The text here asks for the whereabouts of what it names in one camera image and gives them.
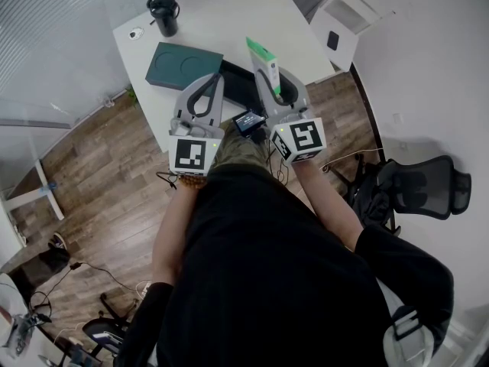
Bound black device cable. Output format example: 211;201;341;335
267;147;291;185

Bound black power adapter cable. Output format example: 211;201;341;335
30;261;142;313

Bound green and white packet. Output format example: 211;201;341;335
245;36;283;96

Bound dark green box sleeve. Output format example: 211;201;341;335
144;41;268;116

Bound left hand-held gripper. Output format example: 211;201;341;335
167;73;225;177

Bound brown beaded bracelet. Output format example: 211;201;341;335
177;174;209;190

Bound black jacket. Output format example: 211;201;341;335
351;162;398;227

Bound small black display device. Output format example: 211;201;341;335
232;109;268;143

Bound black mesh office chair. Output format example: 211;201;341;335
322;154;473;236

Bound person's black shirt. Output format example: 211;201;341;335
114;164;455;367

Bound black swivel chair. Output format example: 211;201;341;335
82;292;138;359

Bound person's left forearm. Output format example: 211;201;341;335
151;183;199;290

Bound white floor cable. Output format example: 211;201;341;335
320;147;385;171

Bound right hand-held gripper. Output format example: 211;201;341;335
254;68;328;165

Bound black tumbler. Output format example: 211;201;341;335
146;0;180;38

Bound person's right forearm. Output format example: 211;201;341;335
293;161;364;252

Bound white desk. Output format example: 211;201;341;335
0;160;65;252

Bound wide window blind panel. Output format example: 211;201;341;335
0;0;127;129

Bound grey shoulder bag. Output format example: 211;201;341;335
383;306;435;367

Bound person's olive trousers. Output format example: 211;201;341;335
212;120;274;175

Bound black bag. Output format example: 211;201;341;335
18;242;72;282

